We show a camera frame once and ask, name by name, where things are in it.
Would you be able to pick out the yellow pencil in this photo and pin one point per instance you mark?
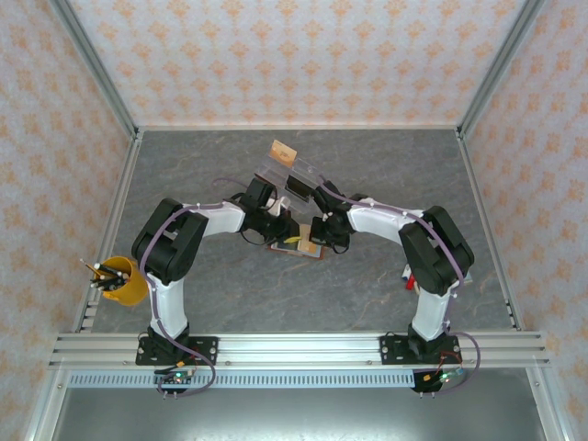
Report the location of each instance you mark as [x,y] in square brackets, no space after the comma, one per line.
[85,264]

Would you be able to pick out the aluminium side rail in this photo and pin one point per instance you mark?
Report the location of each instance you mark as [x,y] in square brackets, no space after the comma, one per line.
[475,184]
[128,161]

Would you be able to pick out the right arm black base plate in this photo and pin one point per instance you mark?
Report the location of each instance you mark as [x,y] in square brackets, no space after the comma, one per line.
[390,349]

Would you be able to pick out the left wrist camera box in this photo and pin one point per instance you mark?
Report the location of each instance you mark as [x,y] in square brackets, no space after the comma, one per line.
[280,206]

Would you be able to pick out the aluminium frame post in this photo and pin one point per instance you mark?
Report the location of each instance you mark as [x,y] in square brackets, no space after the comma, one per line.
[95,64]
[499,64]

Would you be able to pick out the red marker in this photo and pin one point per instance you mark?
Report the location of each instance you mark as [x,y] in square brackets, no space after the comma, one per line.
[410,283]

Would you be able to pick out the black pen white cap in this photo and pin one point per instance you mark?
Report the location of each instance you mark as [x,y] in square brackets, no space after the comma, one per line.
[97,266]
[93,285]

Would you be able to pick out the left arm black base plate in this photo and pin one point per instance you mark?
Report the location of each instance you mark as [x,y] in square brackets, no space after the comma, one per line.
[206,347]

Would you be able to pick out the orange plastic card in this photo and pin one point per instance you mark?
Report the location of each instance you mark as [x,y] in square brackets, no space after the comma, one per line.
[282,154]

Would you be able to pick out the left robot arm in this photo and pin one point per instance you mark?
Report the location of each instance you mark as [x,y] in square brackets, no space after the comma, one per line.
[170,308]

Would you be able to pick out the aluminium front rail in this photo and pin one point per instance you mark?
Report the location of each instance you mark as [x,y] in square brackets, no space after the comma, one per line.
[298,349]

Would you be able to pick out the brown leather card holder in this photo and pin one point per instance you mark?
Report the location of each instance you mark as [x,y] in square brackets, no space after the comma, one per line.
[308,245]

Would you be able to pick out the yellow pencil cup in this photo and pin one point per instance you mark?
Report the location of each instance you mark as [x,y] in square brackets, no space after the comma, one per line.
[131,289]

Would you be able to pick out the clear acrylic card stand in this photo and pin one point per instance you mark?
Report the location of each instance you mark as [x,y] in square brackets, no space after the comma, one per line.
[301,167]

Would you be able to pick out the black plastic card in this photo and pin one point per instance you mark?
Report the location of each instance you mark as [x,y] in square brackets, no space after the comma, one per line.
[297,187]

